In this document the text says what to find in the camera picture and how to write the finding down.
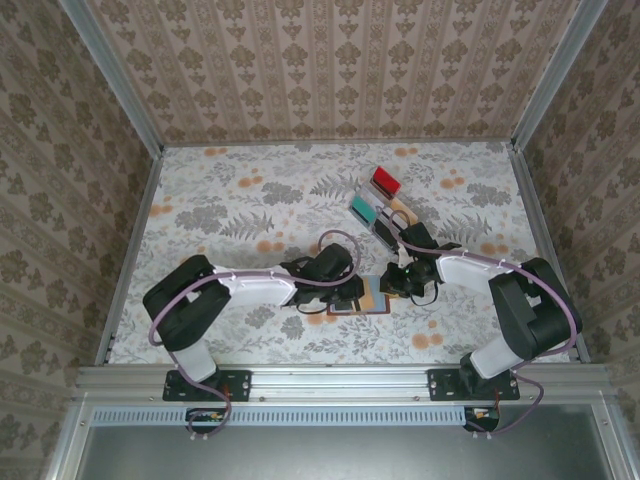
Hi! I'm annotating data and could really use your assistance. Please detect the clear acrylic card stand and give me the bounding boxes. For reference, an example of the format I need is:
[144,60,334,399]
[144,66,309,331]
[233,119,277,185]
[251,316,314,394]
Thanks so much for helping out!
[346,166,420,252]

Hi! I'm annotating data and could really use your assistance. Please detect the black plastic card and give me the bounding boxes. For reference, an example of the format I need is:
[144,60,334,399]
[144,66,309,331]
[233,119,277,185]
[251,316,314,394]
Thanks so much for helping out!
[373,214,402,251]

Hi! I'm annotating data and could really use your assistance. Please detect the orange plastic card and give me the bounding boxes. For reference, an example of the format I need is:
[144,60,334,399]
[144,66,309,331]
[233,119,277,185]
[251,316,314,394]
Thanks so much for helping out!
[389,197,417,225]

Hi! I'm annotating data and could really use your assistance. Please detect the teal plastic card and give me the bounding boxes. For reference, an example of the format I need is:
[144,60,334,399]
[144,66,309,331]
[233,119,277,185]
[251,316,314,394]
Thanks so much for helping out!
[349,194,378,223]

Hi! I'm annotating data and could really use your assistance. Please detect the floral table cover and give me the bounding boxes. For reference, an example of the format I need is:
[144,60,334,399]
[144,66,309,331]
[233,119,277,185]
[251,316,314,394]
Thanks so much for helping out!
[107,142,576,366]

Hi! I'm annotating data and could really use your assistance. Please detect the grey metal panel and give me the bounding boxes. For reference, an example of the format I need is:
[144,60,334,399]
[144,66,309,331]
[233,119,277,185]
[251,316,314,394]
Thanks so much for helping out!
[47,399,640,480]

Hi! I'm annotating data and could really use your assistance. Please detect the aluminium mounting rail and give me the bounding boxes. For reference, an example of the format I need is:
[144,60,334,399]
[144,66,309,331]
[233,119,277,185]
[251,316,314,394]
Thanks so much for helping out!
[74,363,615,401]

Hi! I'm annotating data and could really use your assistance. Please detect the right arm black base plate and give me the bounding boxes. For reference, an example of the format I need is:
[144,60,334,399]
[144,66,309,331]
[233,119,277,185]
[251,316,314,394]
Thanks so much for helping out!
[427,368,521,403]

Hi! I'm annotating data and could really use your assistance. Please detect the grey slotted cable duct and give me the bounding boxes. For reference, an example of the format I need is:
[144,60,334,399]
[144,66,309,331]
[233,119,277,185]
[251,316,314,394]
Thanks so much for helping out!
[92,405,501,427]

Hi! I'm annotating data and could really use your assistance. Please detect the aluminium back rail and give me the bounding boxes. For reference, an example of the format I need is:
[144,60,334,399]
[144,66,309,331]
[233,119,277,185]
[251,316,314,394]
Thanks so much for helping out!
[162,139,516,150]

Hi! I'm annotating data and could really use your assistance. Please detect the aluminium side rail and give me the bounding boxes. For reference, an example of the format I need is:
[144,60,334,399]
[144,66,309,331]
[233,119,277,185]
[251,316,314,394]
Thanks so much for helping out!
[508,142,592,364]
[94,147,167,365]

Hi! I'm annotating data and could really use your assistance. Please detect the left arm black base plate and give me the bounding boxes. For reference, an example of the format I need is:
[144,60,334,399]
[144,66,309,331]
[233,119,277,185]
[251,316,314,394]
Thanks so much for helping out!
[162,368,251,403]

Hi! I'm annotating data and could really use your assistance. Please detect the black cable outlet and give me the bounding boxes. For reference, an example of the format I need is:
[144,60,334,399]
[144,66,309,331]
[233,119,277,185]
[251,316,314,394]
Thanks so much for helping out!
[462,405,501,433]
[185,407,227,434]

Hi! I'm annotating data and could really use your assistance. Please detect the aluminium frame post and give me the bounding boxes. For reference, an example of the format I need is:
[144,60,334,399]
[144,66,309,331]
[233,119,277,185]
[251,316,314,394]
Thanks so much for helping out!
[58,0,166,157]
[509,0,609,151]

